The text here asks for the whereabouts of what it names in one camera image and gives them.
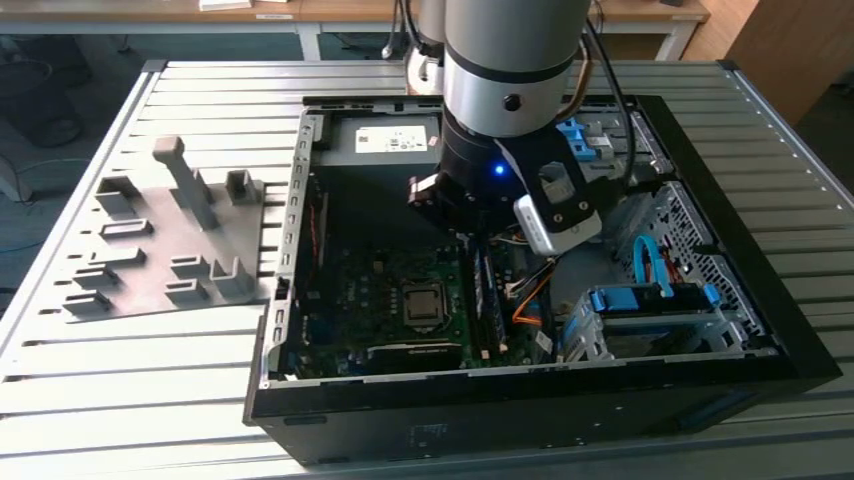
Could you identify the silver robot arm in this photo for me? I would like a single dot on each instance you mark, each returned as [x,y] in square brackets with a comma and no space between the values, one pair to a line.
[507,55]

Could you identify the blue plastic drive carrier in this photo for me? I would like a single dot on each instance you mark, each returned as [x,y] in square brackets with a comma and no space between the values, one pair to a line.
[572,137]

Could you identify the silver power supply unit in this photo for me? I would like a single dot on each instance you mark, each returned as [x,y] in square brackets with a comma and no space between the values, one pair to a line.
[333,140]

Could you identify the silver CPU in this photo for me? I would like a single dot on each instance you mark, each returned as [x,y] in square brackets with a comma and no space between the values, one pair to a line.
[423,305]

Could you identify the metal drive cage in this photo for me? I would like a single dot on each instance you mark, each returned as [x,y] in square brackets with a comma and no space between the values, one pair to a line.
[646,132]

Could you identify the green motherboard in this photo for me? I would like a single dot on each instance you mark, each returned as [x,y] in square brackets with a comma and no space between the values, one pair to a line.
[360,310]

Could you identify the hard disk in blue carrier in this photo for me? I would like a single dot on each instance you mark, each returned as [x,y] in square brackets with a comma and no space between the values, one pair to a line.
[616,300]

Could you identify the black graphics card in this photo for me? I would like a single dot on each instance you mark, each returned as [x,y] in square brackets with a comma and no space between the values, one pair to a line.
[413,356]

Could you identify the metal disk bay cage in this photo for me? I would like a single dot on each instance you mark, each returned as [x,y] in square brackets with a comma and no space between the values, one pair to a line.
[667,325]

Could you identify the grey parts rack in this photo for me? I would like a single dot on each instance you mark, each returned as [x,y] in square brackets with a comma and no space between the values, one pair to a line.
[163,240]

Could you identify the black open PC case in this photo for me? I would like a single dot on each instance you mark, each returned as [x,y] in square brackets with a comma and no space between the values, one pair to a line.
[467,425]

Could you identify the white box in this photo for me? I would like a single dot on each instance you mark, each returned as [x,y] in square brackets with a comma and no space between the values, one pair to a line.
[223,4]

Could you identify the wooden cabinet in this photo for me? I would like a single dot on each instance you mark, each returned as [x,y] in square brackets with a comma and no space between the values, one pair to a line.
[787,50]

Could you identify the wooden desk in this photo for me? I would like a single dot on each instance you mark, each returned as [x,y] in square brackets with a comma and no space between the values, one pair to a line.
[167,12]

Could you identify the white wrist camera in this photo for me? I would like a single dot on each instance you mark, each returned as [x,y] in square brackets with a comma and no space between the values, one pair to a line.
[567,235]

